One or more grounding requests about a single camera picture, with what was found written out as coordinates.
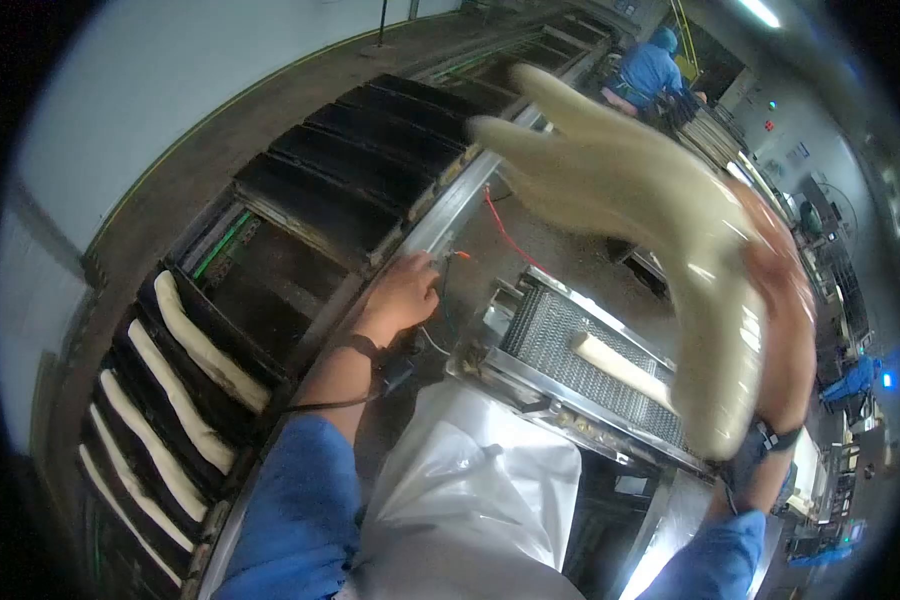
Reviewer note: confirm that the person's right hand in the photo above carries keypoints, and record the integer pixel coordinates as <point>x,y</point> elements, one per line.
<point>791,330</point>

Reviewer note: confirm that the person's left hand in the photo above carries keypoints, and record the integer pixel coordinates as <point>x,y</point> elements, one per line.
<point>401,296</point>

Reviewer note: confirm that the person's left fingers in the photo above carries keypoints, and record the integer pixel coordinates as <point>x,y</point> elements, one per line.
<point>424,271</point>

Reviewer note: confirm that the long stretched dough piece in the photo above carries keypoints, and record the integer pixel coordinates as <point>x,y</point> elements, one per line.
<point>645,187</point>

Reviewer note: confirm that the black wrist band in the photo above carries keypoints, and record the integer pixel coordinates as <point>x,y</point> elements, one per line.
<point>366,349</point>
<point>772,439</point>

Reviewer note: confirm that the long conveyor with black trays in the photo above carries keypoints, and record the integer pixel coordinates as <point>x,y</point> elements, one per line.
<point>330,187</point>

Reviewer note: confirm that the small steel mesh conveyor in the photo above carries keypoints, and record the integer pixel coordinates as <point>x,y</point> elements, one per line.
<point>562,345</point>

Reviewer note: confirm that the short dough roll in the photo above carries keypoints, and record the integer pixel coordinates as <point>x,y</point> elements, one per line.
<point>619,366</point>

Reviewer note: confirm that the dough strip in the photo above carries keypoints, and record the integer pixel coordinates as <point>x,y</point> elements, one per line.
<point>206,349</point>
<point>136,480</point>
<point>150,446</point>
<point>124,517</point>
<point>176,401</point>

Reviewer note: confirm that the stack of metal trays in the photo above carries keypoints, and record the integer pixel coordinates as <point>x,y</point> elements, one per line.
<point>709,135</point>

